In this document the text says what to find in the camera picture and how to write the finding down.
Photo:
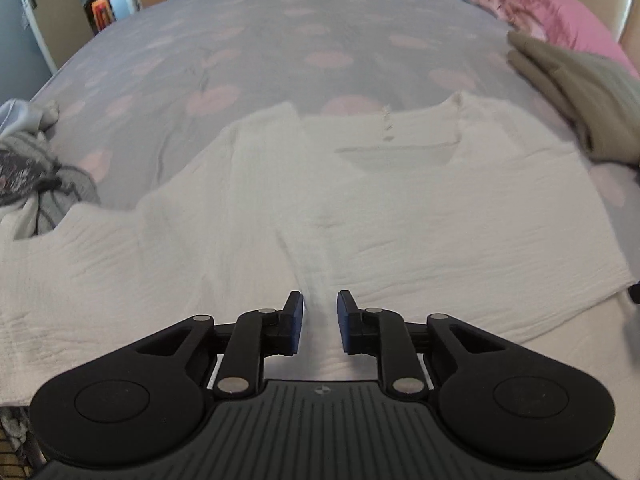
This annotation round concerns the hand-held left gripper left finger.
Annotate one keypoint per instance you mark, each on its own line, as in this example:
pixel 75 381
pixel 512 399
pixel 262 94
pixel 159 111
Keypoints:
pixel 297 327

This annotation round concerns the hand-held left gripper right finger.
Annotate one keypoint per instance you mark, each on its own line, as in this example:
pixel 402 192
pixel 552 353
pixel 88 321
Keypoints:
pixel 344 325

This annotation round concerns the white muslin shirt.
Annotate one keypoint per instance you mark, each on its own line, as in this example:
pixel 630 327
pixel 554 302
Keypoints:
pixel 450 235

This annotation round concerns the beige folded clothes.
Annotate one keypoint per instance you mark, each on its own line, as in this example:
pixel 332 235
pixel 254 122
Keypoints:
pixel 590 95

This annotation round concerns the grey striped garment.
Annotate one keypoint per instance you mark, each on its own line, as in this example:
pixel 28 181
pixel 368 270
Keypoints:
pixel 70 185

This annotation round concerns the bed with pink dotted sheet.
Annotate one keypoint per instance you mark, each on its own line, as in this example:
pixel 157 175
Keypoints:
pixel 300 25

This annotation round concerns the dark floral garment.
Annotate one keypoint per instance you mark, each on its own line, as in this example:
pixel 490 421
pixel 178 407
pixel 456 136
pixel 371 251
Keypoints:
pixel 15 175

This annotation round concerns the white cloth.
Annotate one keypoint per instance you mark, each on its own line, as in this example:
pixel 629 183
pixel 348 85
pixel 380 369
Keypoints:
pixel 20 115

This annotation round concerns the orange stool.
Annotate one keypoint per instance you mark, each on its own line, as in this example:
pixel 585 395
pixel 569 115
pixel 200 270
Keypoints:
pixel 102 12

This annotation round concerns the plain pink pillow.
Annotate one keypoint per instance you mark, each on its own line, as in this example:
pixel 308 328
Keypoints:
pixel 565 15

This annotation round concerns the cream headboard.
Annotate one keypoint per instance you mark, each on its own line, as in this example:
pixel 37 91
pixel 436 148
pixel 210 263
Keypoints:
pixel 622 5

